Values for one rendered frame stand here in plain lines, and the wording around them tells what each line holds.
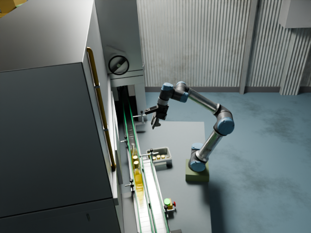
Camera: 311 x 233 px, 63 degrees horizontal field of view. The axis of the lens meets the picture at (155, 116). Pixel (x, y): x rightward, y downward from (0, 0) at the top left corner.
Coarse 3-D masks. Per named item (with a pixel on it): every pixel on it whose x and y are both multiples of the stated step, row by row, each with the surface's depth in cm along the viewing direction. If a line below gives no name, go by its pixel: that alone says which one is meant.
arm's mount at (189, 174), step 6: (186, 162) 231; (186, 168) 224; (186, 174) 218; (192, 174) 218; (198, 174) 218; (204, 174) 218; (186, 180) 222; (192, 180) 221; (198, 180) 221; (204, 180) 220
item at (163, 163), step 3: (144, 159) 247; (147, 159) 241; (168, 159) 235; (171, 159) 236; (153, 162) 234; (156, 162) 234; (159, 162) 235; (162, 162) 236; (165, 162) 237; (168, 162) 237; (171, 162) 238; (156, 165) 237; (159, 165) 237; (162, 165) 238; (165, 165) 239; (168, 165) 239; (171, 165) 240
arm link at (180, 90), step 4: (176, 88) 184; (180, 88) 181; (176, 92) 176; (180, 92) 176; (184, 92) 177; (172, 96) 176; (176, 96) 176; (180, 96) 176; (184, 96) 176; (180, 100) 177; (184, 100) 177
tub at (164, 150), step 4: (156, 148) 247; (160, 148) 247; (164, 148) 248; (168, 148) 246; (148, 152) 247; (156, 152) 249; (160, 152) 249; (164, 152) 250; (168, 152) 243; (156, 156) 248; (160, 156) 248; (168, 156) 244; (156, 160) 233; (160, 160) 234
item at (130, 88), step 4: (112, 88) 289; (116, 88) 290; (128, 88) 290; (132, 88) 291; (112, 92) 292; (116, 92) 292; (128, 92) 301; (132, 92) 294; (116, 96) 295; (116, 100) 298
